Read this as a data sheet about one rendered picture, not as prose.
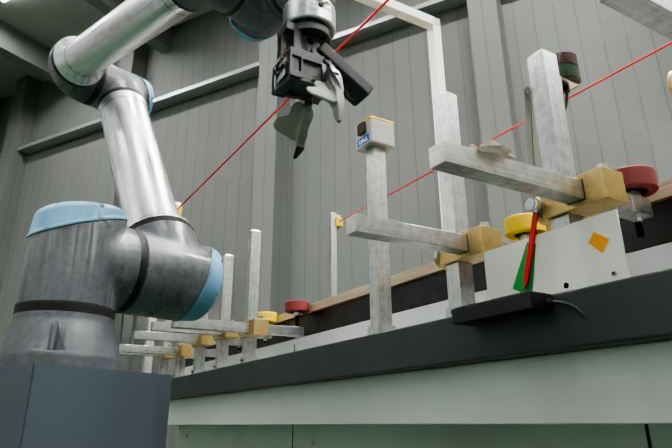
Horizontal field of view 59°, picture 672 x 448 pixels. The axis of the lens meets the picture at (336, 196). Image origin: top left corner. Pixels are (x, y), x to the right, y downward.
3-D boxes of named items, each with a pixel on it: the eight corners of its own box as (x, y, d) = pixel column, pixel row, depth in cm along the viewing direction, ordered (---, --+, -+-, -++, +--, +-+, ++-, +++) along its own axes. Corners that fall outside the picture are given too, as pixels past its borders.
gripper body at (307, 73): (270, 99, 96) (272, 37, 100) (316, 112, 100) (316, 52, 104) (290, 77, 90) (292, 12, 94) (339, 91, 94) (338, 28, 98)
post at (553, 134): (586, 329, 83) (541, 44, 101) (566, 332, 86) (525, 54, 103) (602, 331, 85) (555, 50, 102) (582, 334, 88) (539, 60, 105)
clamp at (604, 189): (606, 197, 83) (600, 165, 85) (532, 223, 94) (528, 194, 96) (631, 204, 86) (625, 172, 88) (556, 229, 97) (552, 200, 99)
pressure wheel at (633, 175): (649, 227, 89) (635, 157, 93) (603, 240, 95) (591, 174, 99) (680, 234, 92) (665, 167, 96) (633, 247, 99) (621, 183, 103)
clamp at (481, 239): (480, 251, 103) (477, 223, 104) (430, 267, 113) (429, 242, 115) (506, 255, 105) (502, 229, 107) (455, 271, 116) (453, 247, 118)
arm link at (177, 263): (111, 331, 103) (71, 89, 150) (195, 340, 115) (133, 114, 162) (156, 276, 98) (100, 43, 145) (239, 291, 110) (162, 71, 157)
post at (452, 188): (463, 320, 105) (443, 87, 122) (449, 323, 108) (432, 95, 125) (477, 321, 107) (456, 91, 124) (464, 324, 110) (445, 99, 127)
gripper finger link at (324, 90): (310, 115, 85) (295, 87, 92) (346, 124, 88) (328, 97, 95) (319, 96, 83) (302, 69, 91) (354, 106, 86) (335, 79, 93)
